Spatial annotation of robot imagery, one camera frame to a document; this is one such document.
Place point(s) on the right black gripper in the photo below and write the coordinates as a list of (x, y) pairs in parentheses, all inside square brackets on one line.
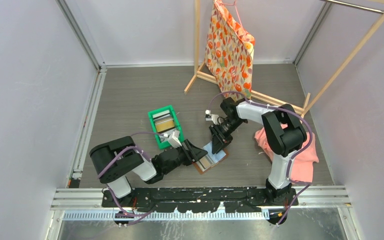
[(219, 141)]

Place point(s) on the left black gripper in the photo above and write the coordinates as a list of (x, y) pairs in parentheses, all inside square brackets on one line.
[(194, 152)]

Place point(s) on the gold credit card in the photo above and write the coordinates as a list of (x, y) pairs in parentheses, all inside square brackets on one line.
[(205, 163)]

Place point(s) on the brown leather card holder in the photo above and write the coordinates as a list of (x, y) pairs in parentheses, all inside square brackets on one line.
[(216, 158)]

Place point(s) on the green plastic bin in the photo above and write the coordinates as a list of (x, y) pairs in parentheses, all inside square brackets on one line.
[(163, 113)]

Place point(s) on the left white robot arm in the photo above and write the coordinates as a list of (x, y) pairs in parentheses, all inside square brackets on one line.
[(113, 160)]

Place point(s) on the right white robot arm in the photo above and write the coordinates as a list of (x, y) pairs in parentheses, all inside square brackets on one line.
[(284, 133)]

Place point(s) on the pink cloth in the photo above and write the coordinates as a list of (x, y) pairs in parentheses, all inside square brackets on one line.
[(302, 169)]

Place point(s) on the floral fabric bag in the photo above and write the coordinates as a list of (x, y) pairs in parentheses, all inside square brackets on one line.
[(229, 53)]

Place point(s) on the pink hanger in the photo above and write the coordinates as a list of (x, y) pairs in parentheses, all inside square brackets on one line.
[(231, 10)]

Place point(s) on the wooden clothes rack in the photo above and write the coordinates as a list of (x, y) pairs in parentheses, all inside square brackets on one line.
[(305, 58)]

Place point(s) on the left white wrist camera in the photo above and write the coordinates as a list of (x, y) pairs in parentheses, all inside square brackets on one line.
[(173, 139)]

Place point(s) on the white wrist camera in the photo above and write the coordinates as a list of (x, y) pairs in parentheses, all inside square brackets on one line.
[(173, 139), (210, 117)]

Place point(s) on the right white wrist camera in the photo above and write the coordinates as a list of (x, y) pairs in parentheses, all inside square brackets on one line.
[(210, 117)]

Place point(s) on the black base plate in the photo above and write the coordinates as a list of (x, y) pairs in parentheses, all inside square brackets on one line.
[(248, 199)]

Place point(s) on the aluminium frame rail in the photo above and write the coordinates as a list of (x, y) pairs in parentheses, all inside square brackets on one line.
[(85, 203)]

